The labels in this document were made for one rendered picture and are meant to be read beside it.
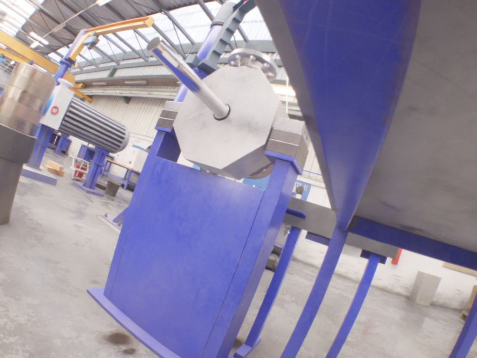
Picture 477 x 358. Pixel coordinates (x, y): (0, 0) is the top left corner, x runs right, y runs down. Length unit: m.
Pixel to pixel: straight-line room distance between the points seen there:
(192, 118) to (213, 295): 0.76
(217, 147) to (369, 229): 0.66
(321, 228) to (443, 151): 1.04
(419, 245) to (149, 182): 1.16
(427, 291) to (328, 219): 4.87
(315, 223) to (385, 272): 5.05
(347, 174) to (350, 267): 5.97
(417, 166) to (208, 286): 0.87
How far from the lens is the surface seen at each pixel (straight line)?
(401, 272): 6.29
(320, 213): 1.25
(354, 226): 0.89
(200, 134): 1.11
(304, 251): 6.18
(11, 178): 1.95
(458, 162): 0.27
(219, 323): 1.03
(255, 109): 1.04
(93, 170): 5.00
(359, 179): 0.17
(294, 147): 0.94
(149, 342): 1.22
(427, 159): 0.28
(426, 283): 5.88
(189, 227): 1.05
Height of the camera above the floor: 0.73
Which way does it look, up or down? 6 degrees up
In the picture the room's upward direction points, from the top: 20 degrees clockwise
